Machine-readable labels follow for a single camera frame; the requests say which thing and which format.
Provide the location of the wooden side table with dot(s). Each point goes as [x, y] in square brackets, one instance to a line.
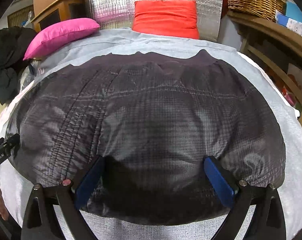
[266, 27]

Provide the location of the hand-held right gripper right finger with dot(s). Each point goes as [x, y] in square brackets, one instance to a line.
[218, 182]

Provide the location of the red pillow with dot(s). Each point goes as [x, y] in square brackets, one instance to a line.
[166, 17]

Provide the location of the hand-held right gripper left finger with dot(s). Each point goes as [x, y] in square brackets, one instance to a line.
[89, 182]

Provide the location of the dark quilted zip jacket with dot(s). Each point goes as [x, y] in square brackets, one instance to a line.
[153, 117]

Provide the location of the pink pillow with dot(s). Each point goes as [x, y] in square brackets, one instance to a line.
[60, 35]

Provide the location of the wooden lattice panel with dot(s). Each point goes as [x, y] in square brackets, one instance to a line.
[18, 17]

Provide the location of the pile of dark clothes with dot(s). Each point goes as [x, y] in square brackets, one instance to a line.
[8, 47]

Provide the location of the wicker basket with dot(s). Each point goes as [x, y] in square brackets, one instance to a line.
[256, 0]

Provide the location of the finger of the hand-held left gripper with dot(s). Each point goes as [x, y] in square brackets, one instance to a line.
[13, 142]

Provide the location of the white printed box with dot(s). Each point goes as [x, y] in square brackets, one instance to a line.
[291, 25]

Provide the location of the grey blanket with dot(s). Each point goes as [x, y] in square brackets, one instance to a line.
[278, 105]

